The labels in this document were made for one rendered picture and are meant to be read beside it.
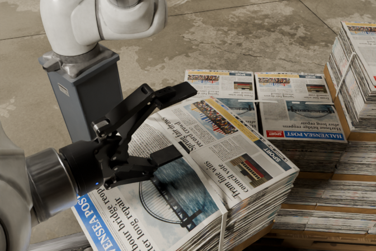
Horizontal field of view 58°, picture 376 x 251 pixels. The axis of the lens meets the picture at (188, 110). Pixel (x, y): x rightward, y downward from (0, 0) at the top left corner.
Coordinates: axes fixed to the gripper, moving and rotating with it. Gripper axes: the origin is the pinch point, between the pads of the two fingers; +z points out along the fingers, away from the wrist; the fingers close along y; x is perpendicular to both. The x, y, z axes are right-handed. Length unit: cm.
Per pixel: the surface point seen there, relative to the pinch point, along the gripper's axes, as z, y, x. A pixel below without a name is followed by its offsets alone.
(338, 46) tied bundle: 88, 23, -19
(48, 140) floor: 1, 133, -135
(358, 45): 82, 16, -11
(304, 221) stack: 72, 97, 6
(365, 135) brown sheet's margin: 71, 37, 9
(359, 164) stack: 76, 53, 11
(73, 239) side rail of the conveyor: -20, 52, -19
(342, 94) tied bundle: 78, 33, -7
